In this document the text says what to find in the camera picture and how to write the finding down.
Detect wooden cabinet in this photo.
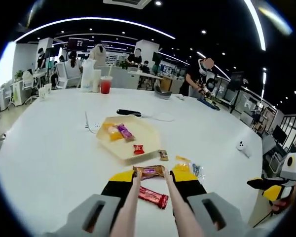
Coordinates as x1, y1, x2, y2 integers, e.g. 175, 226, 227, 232
160, 76, 173, 92

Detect yellow cake food packet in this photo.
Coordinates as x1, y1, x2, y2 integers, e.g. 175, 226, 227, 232
174, 155, 192, 173

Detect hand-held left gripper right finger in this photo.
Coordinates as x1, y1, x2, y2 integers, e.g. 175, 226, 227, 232
170, 169, 249, 237

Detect dark grey bowl-like object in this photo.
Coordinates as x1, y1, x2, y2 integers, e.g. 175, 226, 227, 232
154, 85, 173, 100

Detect person's right hand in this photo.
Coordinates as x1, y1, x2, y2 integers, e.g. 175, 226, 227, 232
270, 197, 295, 216

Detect white plastic bag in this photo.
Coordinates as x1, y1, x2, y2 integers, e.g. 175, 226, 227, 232
80, 60, 95, 92

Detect white cabinet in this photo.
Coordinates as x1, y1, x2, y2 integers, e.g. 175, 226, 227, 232
11, 81, 25, 107

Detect purple food packet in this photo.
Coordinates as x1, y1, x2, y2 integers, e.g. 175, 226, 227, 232
116, 124, 135, 143

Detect red drink cup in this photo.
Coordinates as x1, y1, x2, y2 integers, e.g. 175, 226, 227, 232
100, 76, 113, 94

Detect small red food packet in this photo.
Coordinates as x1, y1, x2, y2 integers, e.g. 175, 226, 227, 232
133, 144, 145, 156

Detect beige hexagonal container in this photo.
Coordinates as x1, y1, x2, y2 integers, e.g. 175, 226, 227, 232
96, 116, 161, 165

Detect white desk partition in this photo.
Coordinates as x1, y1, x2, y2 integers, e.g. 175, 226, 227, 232
96, 65, 163, 89

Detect clear grey food packet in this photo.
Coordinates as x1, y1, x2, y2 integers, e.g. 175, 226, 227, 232
190, 162, 205, 180

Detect white paper cup stack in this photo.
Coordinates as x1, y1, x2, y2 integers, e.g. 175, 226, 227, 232
93, 69, 102, 93

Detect white smartphone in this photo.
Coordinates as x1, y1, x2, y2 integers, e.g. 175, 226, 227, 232
236, 140, 252, 158

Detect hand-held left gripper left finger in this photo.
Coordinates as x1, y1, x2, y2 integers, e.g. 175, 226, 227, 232
42, 170, 137, 237

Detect dark blue cloth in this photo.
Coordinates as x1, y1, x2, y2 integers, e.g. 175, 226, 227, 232
196, 97, 221, 111

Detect long red food packet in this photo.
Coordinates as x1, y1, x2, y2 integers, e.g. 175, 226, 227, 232
138, 186, 169, 210

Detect brown purple-label food packet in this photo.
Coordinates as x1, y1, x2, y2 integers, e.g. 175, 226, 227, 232
132, 164, 166, 180

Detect orange bread food packet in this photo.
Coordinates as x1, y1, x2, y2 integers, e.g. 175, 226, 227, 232
106, 124, 123, 142

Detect pink food tongs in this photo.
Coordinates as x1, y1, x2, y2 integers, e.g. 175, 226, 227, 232
110, 169, 206, 237

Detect ceiling light strip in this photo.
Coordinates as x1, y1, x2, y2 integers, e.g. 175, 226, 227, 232
244, 0, 266, 51
14, 17, 176, 42

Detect black screen on tripod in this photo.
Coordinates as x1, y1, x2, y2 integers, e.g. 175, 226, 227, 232
230, 71, 245, 114

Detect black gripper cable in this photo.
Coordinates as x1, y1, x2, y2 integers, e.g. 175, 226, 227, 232
252, 203, 274, 228

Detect dark wall display screen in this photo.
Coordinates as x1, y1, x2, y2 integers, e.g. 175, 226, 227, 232
68, 37, 89, 49

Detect black oblong device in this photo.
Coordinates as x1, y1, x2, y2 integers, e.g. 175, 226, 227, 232
116, 109, 142, 118

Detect white power strip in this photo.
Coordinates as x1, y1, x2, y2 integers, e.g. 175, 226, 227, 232
84, 111, 101, 134

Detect round ceiling spotlights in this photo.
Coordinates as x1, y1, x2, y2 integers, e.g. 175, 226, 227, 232
38, 0, 296, 104

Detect white office chair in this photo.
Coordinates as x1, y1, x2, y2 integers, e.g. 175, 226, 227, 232
21, 70, 39, 104
55, 61, 82, 89

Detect ceiling air conditioner vent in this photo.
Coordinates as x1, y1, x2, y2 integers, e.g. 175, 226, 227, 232
103, 0, 152, 10

